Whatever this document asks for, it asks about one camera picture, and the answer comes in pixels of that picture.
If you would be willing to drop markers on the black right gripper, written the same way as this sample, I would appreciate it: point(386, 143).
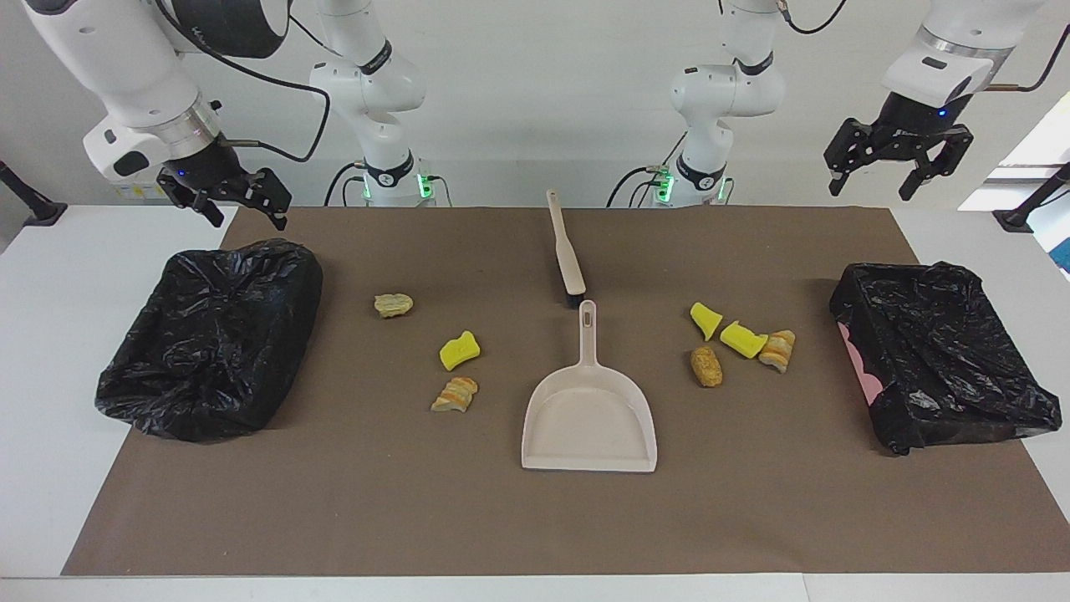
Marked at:
point(209, 167)

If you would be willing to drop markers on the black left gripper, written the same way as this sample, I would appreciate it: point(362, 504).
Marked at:
point(915, 125)

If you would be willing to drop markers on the pale bread piece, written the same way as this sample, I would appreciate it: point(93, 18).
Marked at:
point(393, 305)

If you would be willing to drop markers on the striped croissant piece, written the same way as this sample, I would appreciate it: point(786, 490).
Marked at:
point(456, 395)
point(777, 350)

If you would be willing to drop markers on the wavy yellow sponge piece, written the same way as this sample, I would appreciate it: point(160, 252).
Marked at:
point(460, 350)

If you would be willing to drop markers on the brown bread roll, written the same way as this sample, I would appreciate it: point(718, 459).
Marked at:
point(706, 366)

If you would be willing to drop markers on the beige hand brush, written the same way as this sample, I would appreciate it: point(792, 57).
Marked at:
point(564, 251)

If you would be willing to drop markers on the beige plastic dustpan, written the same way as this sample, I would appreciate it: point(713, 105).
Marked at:
point(585, 418)

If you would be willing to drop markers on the pink bin with black bag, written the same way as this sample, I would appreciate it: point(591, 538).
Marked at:
point(936, 351)

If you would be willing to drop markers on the black stand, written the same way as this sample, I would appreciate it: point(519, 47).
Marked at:
point(42, 213)
point(1016, 219)

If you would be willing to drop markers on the blue plastic object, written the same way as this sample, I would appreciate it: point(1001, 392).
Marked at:
point(1063, 255)

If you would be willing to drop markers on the brown table mat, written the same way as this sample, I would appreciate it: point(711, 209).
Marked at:
point(535, 518)

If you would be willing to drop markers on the white wall socket box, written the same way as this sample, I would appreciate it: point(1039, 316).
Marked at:
point(138, 191)

